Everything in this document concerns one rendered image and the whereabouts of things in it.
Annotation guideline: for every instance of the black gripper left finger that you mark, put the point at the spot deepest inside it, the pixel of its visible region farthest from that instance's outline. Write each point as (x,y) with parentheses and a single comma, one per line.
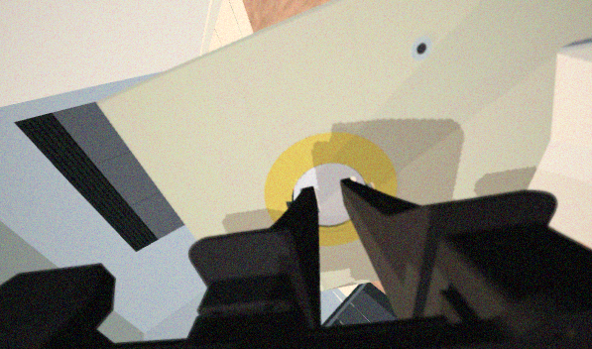
(289,246)

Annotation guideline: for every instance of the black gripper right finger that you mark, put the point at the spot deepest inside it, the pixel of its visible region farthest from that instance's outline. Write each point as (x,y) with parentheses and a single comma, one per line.
(401,238)

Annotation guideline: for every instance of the cream cylinder with two slots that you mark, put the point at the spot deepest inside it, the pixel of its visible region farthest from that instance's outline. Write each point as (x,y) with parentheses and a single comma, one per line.
(326,181)

